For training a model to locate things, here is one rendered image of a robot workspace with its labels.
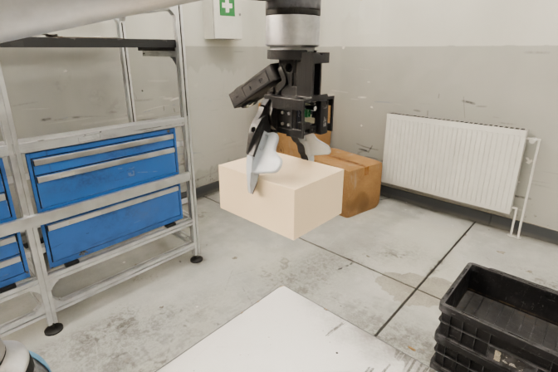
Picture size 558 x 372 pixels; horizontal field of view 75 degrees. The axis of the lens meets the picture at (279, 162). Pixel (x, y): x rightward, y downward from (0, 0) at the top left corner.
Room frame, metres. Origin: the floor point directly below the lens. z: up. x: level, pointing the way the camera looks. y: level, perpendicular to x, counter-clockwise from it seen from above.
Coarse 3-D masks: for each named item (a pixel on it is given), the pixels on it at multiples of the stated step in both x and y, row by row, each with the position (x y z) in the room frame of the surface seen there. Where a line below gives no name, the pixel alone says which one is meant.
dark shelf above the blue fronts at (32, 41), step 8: (16, 40) 1.51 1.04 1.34; (24, 40) 1.53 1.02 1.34; (32, 40) 1.55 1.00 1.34; (40, 40) 1.57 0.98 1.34; (48, 40) 1.59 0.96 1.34; (56, 40) 1.62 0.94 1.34; (64, 40) 1.64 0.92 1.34; (72, 40) 1.66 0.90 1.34; (80, 40) 1.68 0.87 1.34; (88, 40) 1.71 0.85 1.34; (96, 40) 1.74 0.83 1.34; (104, 40) 1.76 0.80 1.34; (112, 40) 1.79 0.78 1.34; (120, 40) 1.82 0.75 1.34; (128, 40) 1.85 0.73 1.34; (136, 40) 1.88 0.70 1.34; (144, 40) 1.91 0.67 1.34; (152, 40) 1.94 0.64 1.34; (160, 40) 1.97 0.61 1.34; (168, 40) 2.00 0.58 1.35; (144, 48) 2.27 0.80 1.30; (152, 48) 2.21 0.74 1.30; (160, 48) 2.15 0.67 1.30; (168, 48) 2.10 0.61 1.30
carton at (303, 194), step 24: (240, 168) 0.54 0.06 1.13; (288, 168) 0.54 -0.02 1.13; (312, 168) 0.54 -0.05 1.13; (336, 168) 0.54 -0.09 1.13; (240, 192) 0.52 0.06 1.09; (264, 192) 0.49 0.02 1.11; (288, 192) 0.45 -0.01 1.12; (312, 192) 0.48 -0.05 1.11; (336, 192) 0.52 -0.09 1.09; (240, 216) 0.52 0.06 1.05; (264, 216) 0.49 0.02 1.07; (288, 216) 0.45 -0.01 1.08; (312, 216) 0.48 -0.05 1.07
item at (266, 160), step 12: (264, 132) 0.51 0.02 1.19; (264, 144) 0.50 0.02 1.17; (276, 144) 0.49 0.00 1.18; (252, 156) 0.49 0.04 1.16; (264, 156) 0.49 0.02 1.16; (276, 156) 0.48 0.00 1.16; (252, 168) 0.49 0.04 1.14; (264, 168) 0.48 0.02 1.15; (276, 168) 0.47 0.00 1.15; (252, 180) 0.49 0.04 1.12; (252, 192) 0.49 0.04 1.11
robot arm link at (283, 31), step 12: (276, 24) 0.50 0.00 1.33; (288, 24) 0.49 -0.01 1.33; (300, 24) 0.49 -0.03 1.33; (312, 24) 0.50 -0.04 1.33; (276, 36) 0.50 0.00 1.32; (288, 36) 0.49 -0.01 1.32; (300, 36) 0.49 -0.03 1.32; (312, 36) 0.50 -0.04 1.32; (276, 48) 0.51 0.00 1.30; (288, 48) 0.50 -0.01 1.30; (300, 48) 0.50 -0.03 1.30; (312, 48) 0.52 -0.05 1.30
